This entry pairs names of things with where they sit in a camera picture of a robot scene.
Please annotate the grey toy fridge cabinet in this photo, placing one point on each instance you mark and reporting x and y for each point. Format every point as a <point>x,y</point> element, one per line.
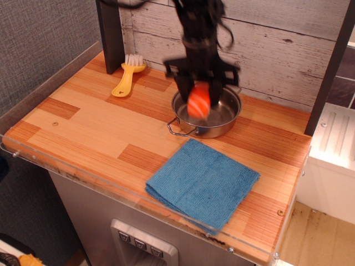
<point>91,213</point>

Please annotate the clear acrylic edge guard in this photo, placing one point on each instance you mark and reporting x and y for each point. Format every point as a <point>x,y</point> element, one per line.
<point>120,168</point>

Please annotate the white toy sink unit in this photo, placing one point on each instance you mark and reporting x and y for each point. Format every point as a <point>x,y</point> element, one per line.
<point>327,181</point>

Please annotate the blue folded cloth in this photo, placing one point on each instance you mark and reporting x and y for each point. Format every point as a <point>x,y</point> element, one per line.
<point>202,184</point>

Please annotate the dark grey right post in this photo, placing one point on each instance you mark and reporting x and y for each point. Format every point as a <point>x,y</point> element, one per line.
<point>331,71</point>

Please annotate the orange salmon sushi toy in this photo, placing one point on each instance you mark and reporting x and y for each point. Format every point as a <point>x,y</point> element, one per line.
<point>199,103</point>

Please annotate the yellow object at corner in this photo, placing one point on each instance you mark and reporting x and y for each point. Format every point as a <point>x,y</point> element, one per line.
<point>29,260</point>

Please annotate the stainless steel pot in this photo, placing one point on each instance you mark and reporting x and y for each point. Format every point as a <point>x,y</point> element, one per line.
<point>221,119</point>

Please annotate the silver dispenser panel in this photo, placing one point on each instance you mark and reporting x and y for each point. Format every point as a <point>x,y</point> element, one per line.
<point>136,247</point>

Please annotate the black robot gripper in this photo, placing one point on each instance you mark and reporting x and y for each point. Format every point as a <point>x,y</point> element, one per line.
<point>202,63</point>

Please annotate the yellow dish brush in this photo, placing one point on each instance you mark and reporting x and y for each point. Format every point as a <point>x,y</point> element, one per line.
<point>133,64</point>

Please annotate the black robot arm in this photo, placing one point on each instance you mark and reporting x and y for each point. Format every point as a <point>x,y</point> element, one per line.
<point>199,20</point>

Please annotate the dark grey post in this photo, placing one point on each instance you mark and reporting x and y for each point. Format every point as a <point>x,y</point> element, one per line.
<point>111,35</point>
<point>331,71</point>

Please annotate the dark grey left post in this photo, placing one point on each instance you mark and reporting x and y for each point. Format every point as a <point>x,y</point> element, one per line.
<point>111,35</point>

